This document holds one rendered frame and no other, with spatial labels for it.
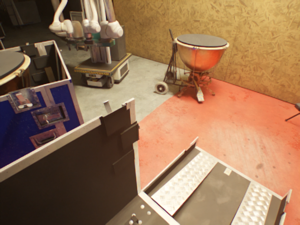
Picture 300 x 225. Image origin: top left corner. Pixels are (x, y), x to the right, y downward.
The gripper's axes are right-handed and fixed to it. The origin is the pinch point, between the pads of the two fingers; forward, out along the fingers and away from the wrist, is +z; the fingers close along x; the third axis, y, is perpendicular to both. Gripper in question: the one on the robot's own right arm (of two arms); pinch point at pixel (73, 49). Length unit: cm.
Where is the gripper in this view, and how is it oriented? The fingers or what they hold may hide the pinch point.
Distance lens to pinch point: 264.8
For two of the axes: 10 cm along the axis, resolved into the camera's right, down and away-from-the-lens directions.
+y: 2.5, -5.8, 7.7
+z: 0.0, 8.0, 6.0
